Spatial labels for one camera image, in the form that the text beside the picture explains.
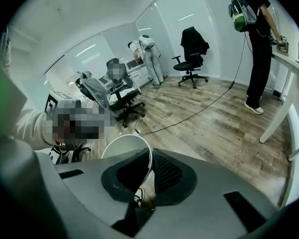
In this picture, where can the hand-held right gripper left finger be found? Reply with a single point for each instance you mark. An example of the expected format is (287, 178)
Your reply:
(89, 183)

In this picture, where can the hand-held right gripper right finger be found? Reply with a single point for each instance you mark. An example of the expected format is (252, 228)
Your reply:
(209, 195)

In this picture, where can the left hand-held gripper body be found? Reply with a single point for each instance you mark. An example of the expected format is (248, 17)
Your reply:
(51, 106)

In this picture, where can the person's left forearm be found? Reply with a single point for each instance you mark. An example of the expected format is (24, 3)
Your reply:
(32, 128)

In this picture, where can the person's light hoodie torso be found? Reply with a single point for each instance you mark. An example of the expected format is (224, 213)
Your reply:
(7, 96)

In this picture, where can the plastic-covered black office chair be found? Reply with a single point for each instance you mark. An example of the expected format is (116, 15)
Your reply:
(94, 91)

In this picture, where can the white side desk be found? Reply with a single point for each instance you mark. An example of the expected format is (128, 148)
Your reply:
(137, 75)

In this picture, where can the office chair with black jacket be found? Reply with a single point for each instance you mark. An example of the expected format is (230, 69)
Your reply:
(192, 48)

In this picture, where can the green black backpack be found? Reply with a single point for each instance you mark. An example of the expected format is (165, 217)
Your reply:
(241, 14)

